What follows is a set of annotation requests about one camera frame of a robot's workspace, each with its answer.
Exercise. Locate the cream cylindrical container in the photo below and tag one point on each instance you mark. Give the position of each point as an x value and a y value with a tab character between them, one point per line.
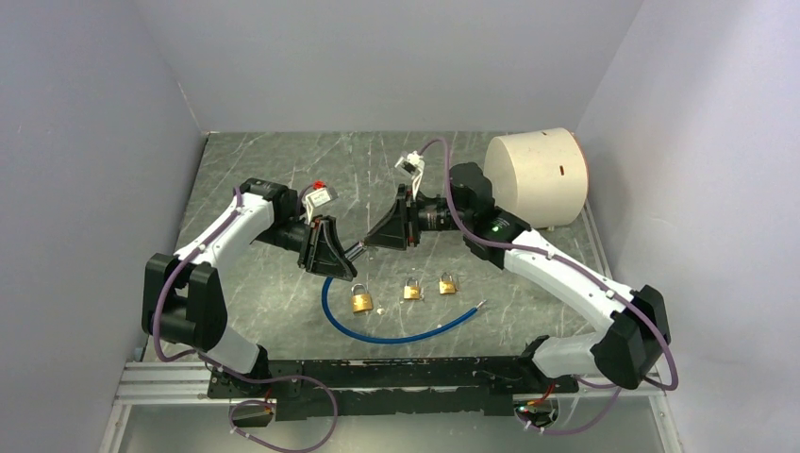
540	176

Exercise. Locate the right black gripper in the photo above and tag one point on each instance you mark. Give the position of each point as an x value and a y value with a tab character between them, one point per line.
400	226

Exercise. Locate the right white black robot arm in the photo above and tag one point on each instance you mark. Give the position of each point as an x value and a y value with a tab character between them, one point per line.
630	327

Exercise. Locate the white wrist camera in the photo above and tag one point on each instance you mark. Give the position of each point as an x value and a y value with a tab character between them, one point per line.
318	195
412	165

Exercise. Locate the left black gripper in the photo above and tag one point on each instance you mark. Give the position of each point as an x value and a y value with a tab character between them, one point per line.
321	251

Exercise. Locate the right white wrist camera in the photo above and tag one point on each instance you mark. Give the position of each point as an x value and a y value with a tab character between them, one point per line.
412	165

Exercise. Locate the brass padlock with key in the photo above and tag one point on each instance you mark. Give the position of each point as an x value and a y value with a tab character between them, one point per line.
412	290

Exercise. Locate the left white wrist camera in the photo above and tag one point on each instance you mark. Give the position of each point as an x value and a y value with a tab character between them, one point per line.
318	195

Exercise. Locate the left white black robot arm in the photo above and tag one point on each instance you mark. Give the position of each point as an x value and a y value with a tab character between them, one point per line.
184	305

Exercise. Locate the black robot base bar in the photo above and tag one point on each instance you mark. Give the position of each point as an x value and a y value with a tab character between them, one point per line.
491	385

